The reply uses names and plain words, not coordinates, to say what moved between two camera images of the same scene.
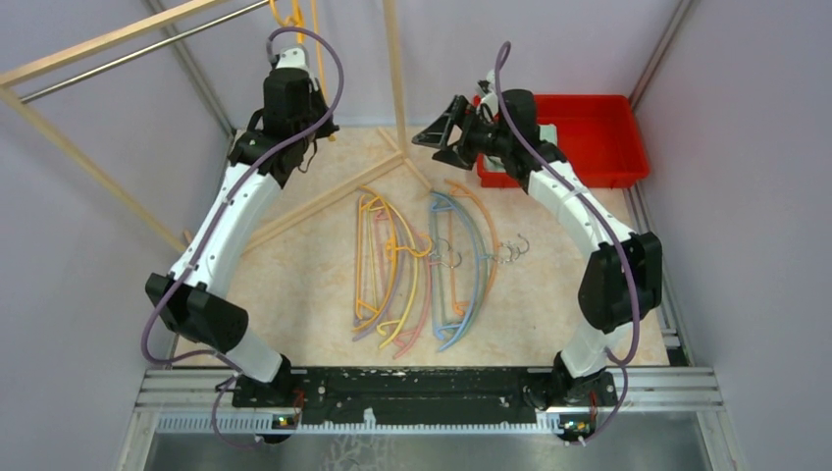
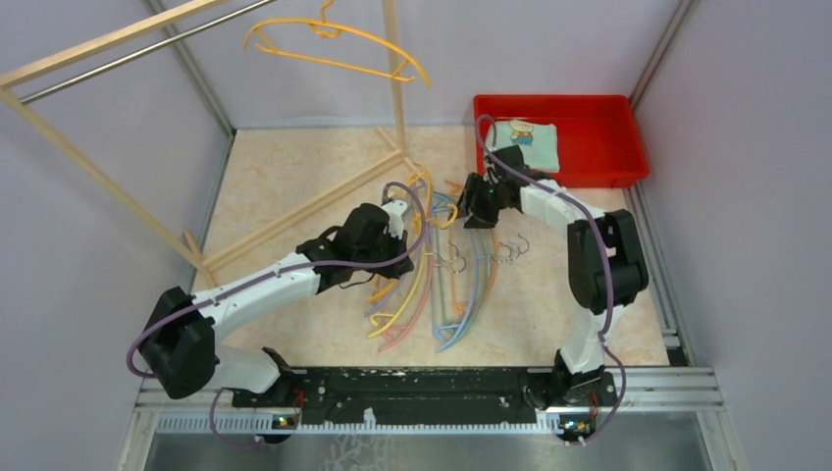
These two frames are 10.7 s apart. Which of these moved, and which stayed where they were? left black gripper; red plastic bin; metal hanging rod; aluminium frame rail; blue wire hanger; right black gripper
Moved: right black gripper; left black gripper
Stayed: metal hanging rod; red plastic bin; aluminium frame rail; blue wire hanger
